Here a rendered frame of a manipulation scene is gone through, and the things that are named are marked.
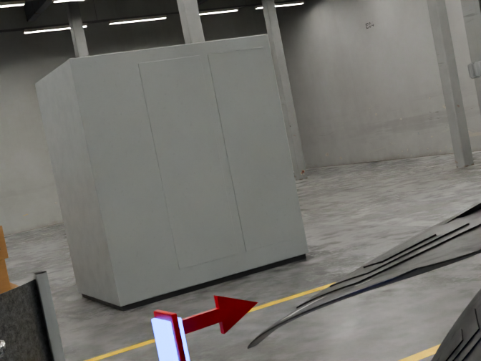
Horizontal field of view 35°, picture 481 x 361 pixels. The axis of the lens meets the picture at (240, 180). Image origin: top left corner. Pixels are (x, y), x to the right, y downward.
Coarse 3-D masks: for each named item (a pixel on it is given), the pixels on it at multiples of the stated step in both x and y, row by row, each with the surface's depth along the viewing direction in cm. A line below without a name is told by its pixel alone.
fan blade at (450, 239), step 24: (456, 216) 62; (480, 216) 60; (408, 240) 63; (432, 240) 56; (456, 240) 54; (480, 240) 51; (384, 264) 54; (408, 264) 50; (432, 264) 43; (336, 288) 53; (360, 288) 44; (264, 336) 56
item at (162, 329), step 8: (152, 320) 45; (160, 320) 44; (160, 328) 44; (168, 328) 43; (160, 336) 44; (168, 336) 43; (160, 344) 44; (168, 344) 44; (160, 352) 45; (168, 352) 44; (176, 352) 43; (160, 360) 45; (168, 360) 44; (176, 360) 43
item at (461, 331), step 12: (480, 300) 78; (468, 312) 80; (480, 312) 76; (456, 324) 83; (468, 324) 77; (480, 324) 75; (456, 336) 79; (468, 336) 76; (480, 336) 74; (444, 348) 81; (456, 348) 77; (468, 348) 75; (480, 348) 73; (432, 360) 85; (444, 360) 78; (456, 360) 76; (468, 360) 74; (480, 360) 72
